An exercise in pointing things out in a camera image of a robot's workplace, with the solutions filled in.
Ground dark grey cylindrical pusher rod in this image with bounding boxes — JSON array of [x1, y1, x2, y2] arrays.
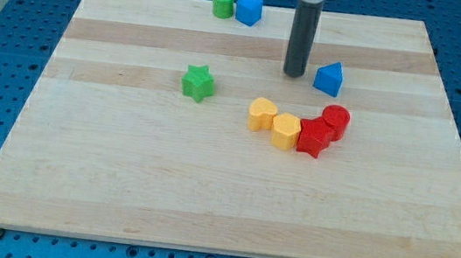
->
[[283, 0, 324, 78]]

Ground blue triangular prism block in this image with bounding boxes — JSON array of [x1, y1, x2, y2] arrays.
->
[[312, 62, 344, 98]]

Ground blue cube block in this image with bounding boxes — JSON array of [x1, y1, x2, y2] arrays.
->
[[235, 0, 263, 27]]

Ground green cylinder block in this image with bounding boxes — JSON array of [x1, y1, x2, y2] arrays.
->
[[212, 0, 234, 19]]

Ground yellow heart block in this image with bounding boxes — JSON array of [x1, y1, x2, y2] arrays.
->
[[247, 97, 278, 131]]

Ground red cylinder block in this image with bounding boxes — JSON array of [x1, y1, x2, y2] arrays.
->
[[321, 105, 351, 141]]

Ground yellow hexagon block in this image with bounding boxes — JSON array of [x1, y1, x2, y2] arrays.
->
[[270, 113, 301, 150]]

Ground red star block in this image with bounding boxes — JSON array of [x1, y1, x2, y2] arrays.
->
[[296, 118, 335, 158]]

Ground green star block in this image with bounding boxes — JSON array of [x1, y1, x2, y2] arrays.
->
[[181, 65, 215, 103]]

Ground light wooden board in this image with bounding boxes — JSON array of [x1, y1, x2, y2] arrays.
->
[[0, 0, 461, 258]]

